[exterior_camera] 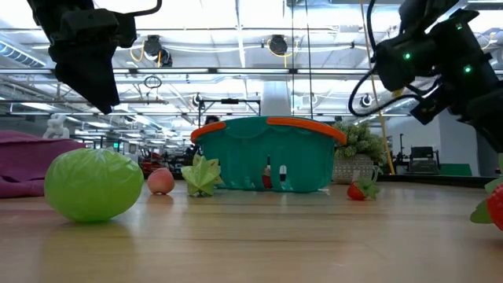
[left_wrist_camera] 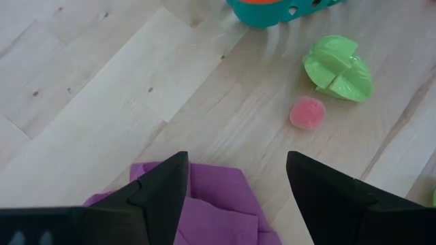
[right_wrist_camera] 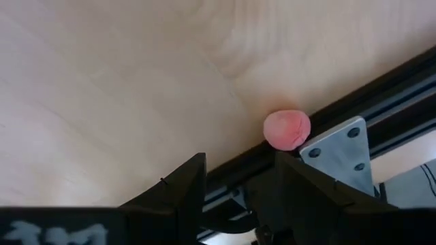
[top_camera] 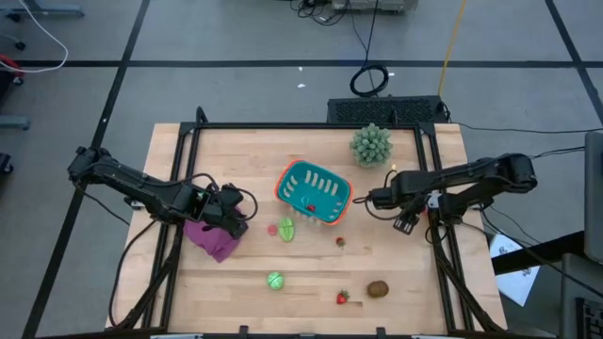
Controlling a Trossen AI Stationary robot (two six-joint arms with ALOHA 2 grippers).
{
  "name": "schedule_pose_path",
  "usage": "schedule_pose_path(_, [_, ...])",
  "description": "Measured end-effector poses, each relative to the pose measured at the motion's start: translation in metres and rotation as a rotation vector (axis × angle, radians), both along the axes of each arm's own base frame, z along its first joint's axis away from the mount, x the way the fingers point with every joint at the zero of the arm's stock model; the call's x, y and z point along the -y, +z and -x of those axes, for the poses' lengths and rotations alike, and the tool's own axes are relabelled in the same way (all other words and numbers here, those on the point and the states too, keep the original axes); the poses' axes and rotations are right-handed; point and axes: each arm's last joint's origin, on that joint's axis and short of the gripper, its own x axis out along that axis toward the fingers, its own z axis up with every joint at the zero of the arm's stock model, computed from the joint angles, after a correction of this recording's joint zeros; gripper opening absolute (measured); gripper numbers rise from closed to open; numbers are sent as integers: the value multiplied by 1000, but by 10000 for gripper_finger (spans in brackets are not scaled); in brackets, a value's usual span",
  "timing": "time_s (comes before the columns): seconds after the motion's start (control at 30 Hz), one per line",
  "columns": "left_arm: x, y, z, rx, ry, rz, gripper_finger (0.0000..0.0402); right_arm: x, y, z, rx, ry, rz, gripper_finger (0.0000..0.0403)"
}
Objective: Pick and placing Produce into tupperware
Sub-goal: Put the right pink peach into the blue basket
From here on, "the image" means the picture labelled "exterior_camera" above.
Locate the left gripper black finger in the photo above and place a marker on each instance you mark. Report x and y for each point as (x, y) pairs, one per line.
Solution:
(86, 74)

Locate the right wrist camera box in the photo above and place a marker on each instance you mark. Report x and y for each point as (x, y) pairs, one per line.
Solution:
(426, 110)

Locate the green plant in patterned pot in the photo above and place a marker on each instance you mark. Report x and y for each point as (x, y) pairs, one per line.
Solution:
(353, 169)

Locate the purple cloth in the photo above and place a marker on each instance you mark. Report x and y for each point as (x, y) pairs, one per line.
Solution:
(27, 165)

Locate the teal basket with orange rim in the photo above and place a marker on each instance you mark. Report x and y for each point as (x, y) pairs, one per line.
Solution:
(251, 153)

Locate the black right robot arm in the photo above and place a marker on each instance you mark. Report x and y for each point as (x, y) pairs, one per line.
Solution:
(463, 47)

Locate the black monitor cart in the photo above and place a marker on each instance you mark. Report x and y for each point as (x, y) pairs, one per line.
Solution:
(422, 153)

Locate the pink toy peach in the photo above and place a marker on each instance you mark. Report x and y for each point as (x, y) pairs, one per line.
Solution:
(160, 181)

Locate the black gantry frame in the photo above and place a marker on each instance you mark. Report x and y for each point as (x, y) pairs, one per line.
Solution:
(230, 101)

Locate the black aluminium table frame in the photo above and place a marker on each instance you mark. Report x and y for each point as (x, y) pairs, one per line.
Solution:
(432, 181)

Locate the round green toy fruit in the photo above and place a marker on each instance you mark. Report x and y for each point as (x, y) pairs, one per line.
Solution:
(93, 184)

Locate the green mat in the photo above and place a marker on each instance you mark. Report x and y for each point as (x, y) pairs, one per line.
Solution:
(456, 170)

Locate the white robot figure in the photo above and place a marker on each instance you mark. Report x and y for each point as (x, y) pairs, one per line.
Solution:
(56, 127)

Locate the person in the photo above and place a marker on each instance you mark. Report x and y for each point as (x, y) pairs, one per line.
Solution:
(212, 120)

